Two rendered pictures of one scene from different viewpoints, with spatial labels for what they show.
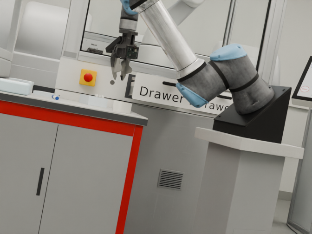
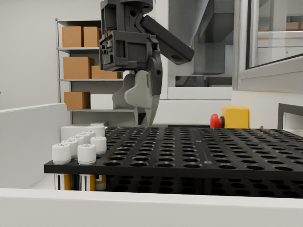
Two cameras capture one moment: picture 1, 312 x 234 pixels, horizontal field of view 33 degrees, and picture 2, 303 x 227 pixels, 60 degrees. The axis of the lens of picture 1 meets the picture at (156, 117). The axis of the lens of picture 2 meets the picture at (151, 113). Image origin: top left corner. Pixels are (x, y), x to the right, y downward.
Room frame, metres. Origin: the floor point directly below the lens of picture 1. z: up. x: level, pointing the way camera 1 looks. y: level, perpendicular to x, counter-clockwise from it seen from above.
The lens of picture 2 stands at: (2.42, -0.26, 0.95)
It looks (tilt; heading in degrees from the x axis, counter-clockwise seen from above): 6 degrees down; 104
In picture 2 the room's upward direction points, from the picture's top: straight up
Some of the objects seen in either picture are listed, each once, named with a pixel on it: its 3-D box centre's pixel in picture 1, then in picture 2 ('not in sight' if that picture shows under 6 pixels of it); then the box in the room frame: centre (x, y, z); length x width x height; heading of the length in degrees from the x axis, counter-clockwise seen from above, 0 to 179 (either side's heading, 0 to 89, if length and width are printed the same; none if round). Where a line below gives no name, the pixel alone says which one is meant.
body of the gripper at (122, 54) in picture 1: (126, 44); (129, 37); (2.28, 0.18, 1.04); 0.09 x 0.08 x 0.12; 43
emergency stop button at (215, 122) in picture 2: (87, 77); (217, 122); (2.43, 0.34, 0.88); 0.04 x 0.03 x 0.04; 99
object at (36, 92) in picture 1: (45, 94); not in sight; (2.34, 0.49, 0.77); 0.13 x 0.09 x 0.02; 4
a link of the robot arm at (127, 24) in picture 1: (128, 26); not in sight; (2.28, 0.19, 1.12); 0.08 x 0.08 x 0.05
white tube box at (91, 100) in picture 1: (93, 100); not in sight; (2.28, 0.28, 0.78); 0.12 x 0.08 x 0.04; 26
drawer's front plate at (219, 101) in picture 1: (220, 103); not in sight; (2.57, -0.30, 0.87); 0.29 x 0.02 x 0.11; 99
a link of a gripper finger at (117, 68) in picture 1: (117, 68); (127, 99); (2.27, 0.20, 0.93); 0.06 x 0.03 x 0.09; 43
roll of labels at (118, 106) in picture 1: (122, 107); not in sight; (2.04, 0.13, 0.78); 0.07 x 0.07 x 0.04
